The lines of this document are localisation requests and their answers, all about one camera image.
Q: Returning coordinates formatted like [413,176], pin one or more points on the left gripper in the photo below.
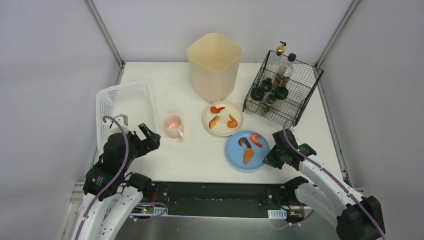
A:
[143,141]

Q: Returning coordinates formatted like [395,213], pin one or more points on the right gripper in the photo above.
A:
[276,157]

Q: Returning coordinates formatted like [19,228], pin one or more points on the pink mug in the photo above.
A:
[173,126]

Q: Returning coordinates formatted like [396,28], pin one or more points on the white plastic basket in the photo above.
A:
[135,100]

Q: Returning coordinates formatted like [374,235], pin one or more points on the blue plate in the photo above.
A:
[235,153]

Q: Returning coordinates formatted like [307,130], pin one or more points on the small dark spice jar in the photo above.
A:
[269,102]

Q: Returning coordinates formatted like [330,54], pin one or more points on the black lid jar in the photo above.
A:
[281,92]
[266,85]
[256,95]

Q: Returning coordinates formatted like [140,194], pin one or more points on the beige plate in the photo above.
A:
[221,128]

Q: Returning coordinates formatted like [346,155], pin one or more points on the soy sauce bottle red label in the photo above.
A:
[285,71]

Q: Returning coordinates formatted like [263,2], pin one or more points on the clear glass bottle gold cap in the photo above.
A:
[277,58]

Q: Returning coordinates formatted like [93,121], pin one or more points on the beige plastic bin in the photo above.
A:
[214,61]

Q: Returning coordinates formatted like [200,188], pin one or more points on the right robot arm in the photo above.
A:
[354,216]

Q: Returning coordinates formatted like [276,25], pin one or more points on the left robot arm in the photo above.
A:
[108,197]

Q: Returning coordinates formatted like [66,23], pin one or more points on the orange fried food piece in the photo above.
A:
[249,153]

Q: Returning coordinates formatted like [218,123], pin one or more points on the red shrimp toy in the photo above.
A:
[254,138]

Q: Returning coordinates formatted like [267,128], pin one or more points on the dark curved food piece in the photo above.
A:
[244,141]

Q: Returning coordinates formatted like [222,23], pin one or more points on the orange curved food piece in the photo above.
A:
[232,123]

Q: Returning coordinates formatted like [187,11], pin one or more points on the orange dark food piece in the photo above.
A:
[214,121]

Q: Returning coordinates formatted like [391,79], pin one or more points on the orange food piece top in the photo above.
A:
[216,110]

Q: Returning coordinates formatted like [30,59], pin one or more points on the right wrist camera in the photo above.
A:
[293,126]

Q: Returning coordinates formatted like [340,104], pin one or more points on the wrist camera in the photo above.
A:
[293,126]
[119,122]

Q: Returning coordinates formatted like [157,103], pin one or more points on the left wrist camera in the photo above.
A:
[119,122]

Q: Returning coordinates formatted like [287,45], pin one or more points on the black wire basket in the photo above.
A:
[301,86]

